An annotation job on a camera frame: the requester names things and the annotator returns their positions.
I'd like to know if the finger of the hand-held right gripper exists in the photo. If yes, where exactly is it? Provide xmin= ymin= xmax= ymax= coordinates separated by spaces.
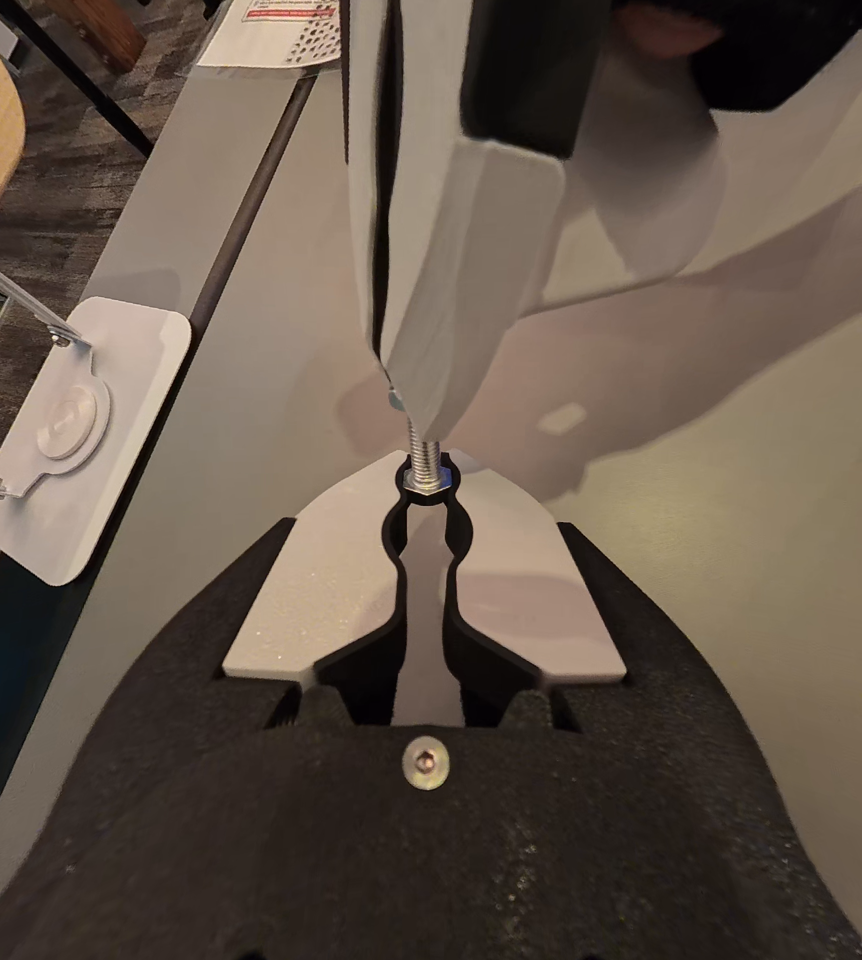
xmin=384 ymin=0 xmax=568 ymax=440
xmin=341 ymin=0 xmax=394 ymax=380

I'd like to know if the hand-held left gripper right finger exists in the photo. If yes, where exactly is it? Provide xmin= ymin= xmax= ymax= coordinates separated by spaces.
xmin=442 ymin=448 xmax=628 ymax=710

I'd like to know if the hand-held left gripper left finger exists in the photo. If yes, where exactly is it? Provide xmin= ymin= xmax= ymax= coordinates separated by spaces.
xmin=221 ymin=452 xmax=409 ymax=695

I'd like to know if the small silver hex bolt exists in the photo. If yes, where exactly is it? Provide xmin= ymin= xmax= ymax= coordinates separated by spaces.
xmin=399 ymin=412 xmax=456 ymax=502

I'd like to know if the person's right hand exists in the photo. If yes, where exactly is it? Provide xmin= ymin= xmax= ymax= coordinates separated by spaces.
xmin=614 ymin=3 xmax=726 ymax=60

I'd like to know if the laminated instruction sheet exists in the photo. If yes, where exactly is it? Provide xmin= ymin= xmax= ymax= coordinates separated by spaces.
xmin=198 ymin=0 xmax=343 ymax=70

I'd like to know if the wood and white document stand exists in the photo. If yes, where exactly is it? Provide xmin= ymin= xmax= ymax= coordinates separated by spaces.
xmin=0 ymin=0 xmax=193 ymax=588

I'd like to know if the black framed display easel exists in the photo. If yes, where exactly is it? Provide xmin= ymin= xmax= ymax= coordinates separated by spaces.
xmin=0 ymin=0 xmax=156 ymax=159

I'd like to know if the brown wooden post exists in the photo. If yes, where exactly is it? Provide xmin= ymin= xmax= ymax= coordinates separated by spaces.
xmin=74 ymin=0 xmax=147 ymax=74

